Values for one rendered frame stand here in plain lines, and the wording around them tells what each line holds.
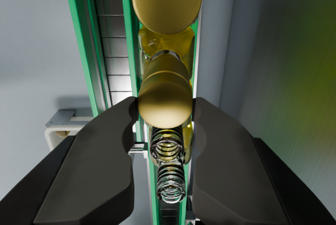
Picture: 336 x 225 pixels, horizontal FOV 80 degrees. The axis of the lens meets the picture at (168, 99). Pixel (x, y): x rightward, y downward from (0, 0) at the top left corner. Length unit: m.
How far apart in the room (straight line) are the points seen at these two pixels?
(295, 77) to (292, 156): 0.08
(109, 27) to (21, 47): 0.31
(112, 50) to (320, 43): 0.33
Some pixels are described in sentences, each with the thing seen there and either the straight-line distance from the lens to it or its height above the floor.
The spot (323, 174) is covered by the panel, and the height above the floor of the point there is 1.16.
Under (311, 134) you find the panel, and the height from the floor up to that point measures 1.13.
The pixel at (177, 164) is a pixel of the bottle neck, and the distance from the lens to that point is 0.23.
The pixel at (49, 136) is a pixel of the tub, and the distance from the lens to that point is 0.65.
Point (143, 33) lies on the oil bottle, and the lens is 0.20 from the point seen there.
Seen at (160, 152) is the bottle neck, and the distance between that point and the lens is 0.19.
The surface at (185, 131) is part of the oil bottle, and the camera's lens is 0.25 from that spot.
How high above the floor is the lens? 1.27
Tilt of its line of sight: 61 degrees down
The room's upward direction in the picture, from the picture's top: 180 degrees counter-clockwise
